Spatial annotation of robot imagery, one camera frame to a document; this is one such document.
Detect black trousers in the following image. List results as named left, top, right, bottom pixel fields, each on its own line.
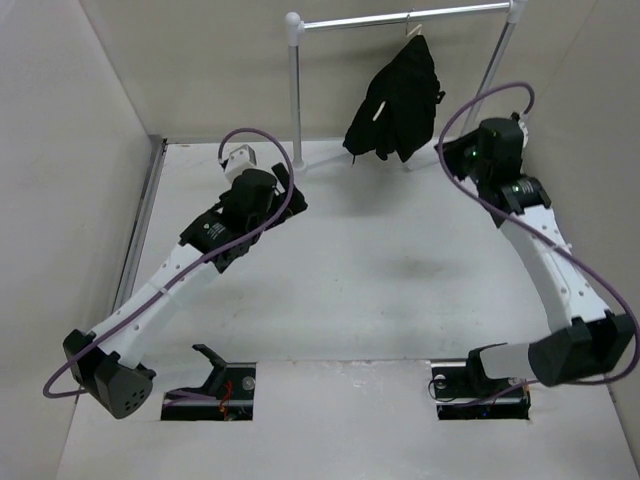
left=343, top=35, right=446, bottom=163

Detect cream wire hanger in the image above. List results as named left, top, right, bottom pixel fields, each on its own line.
left=372, top=12, right=422, bottom=122

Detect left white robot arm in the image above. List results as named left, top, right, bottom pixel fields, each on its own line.
left=62, top=163, right=307, bottom=419

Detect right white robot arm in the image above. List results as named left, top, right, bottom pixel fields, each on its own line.
left=436, top=118, right=637, bottom=396

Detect white clothes rack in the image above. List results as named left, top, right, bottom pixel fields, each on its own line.
left=285, top=1, right=529, bottom=170

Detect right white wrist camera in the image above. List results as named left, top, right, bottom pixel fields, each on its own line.
left=511, top=112, right=529, bottom=149

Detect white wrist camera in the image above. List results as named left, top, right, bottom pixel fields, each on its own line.
left=511, top=112, right=529, bottom=149
left=220, top=144, right=257, bottom=183

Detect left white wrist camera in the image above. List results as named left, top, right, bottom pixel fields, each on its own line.
left=220, top=144, right=257, bottom=183

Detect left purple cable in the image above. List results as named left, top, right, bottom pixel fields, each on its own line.
left=43, top=128, right=294, bottom=400

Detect purple cable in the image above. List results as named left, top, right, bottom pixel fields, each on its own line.
left=434, top=83, right=640, bottom=385
left=43, top=128, right=294, bottom=400

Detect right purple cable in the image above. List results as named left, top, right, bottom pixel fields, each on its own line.
left=434, top=83, right=640, bottom=385

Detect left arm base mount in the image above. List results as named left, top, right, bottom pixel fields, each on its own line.
left=160, top=344, right=257, bottom=422

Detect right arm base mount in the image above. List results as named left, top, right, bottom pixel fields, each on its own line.
left=428, top=360, right=531, bottom=421

